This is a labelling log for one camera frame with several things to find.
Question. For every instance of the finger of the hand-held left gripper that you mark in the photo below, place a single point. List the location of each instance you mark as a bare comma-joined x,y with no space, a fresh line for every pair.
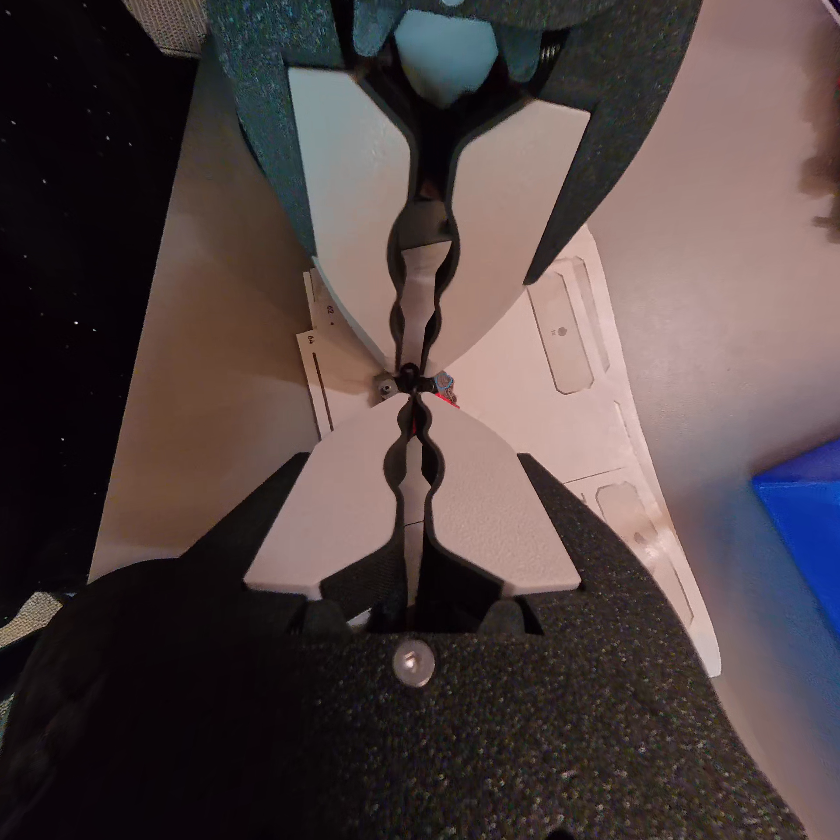
348,197
512,210

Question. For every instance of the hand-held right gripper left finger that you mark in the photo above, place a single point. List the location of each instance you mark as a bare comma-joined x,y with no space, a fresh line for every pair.
328,512

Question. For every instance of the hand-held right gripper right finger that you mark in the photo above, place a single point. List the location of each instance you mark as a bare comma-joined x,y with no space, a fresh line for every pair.
499,512

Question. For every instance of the small silver bolt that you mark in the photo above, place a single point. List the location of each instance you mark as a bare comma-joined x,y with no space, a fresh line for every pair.
385,388

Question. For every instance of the small black red part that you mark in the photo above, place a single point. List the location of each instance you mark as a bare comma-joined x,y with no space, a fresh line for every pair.
446,384

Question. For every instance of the stack of white paper sheets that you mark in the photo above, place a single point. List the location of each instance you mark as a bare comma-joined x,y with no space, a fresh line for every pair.
499,394

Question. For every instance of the grey mesh chair part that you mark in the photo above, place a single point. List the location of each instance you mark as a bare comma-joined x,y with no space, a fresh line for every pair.
29,613
177,26

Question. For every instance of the blue plastic bin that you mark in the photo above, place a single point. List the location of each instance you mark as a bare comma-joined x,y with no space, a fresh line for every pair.
807,525

